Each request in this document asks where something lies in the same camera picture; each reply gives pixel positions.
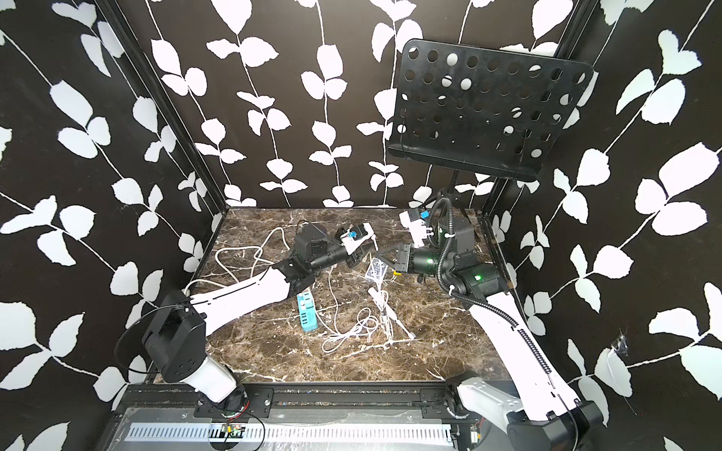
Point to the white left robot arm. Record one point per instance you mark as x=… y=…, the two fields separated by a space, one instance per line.
x=177 y=335

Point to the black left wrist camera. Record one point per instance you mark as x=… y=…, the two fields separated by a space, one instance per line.
x=311 y=242

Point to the blue playing card box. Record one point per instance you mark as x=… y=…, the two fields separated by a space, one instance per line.
x=376 y=271

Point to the black front rail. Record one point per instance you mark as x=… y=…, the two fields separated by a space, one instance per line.
x=350 y=397

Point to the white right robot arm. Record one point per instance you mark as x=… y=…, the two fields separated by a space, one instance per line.
x=540 y=412

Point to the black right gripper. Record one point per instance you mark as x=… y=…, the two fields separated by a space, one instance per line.
x=404 y=257

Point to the black music stand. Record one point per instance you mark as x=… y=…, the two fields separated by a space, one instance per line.
x=490 y=112

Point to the teal wall charger cube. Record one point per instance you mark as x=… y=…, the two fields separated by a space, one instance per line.
x=356 y=236

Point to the teal power strip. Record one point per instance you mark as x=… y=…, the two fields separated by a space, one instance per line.
x=307 y=311

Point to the white electric toothbrush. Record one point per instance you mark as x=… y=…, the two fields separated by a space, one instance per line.
x=388 y=316

